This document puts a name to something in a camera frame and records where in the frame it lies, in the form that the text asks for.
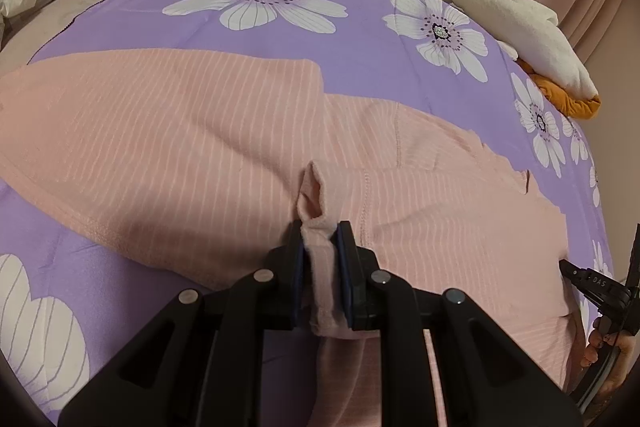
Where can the purple floral blanket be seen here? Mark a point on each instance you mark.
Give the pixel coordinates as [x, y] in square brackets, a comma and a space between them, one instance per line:
[350, 57]

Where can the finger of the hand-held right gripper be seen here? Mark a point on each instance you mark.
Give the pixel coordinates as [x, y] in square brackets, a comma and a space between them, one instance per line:
[587, 282]

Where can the white goose plush toy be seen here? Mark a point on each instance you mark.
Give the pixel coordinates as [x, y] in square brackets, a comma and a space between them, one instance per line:
[515, 22]

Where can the person's right hand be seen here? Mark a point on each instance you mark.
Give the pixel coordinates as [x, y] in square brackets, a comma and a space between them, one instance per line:
[607, 357]

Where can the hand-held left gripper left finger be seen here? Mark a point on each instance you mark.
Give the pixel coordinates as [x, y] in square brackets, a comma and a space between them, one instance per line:
[297, 259]

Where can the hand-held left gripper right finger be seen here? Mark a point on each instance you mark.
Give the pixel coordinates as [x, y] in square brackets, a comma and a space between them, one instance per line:
[345, 259]

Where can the pink striped garment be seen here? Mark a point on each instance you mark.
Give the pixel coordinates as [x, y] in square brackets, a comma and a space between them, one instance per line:
[200, 132]

